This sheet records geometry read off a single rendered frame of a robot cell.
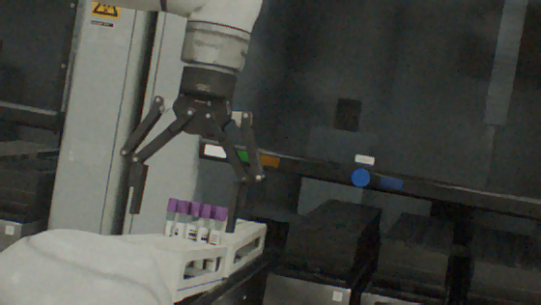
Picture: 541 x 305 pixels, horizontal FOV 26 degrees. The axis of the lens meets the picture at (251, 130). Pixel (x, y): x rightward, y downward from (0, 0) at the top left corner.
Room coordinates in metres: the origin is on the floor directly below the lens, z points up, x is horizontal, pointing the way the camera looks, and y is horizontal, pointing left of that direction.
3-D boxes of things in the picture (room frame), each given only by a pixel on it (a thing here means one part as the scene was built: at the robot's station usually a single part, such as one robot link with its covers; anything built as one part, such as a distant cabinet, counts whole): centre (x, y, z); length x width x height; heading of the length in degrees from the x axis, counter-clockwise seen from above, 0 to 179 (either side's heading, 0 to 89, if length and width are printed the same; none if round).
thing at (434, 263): (1.89, -0.29, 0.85); 0.12 x 0.02 x 0.06; 79
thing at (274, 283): (2.14, -0.19, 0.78); 0.73 x 0.14 x 0.09; 170
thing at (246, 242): (1.85, 0.02, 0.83); 0.30 x 0.10 x 0.06; 170
